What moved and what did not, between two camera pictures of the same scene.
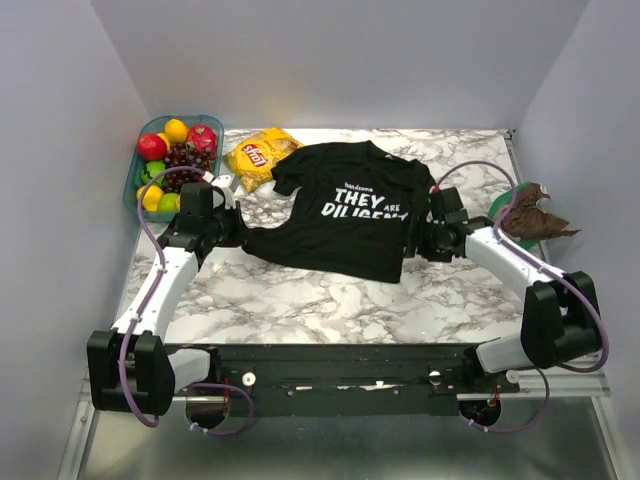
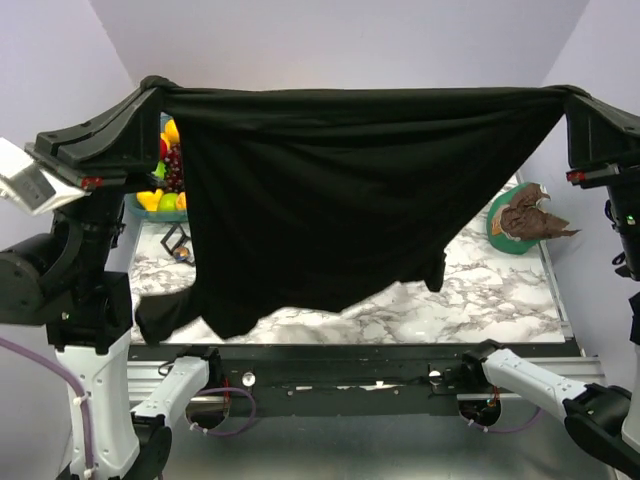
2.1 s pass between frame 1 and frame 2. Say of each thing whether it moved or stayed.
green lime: stayed
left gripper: moved
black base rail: stayed
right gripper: moved
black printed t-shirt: moved
